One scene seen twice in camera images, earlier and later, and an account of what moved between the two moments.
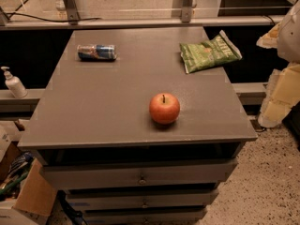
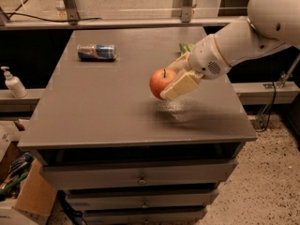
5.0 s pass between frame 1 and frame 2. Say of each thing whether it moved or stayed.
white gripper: moved
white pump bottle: stayed
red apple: moved
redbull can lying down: stayed
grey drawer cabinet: stayed
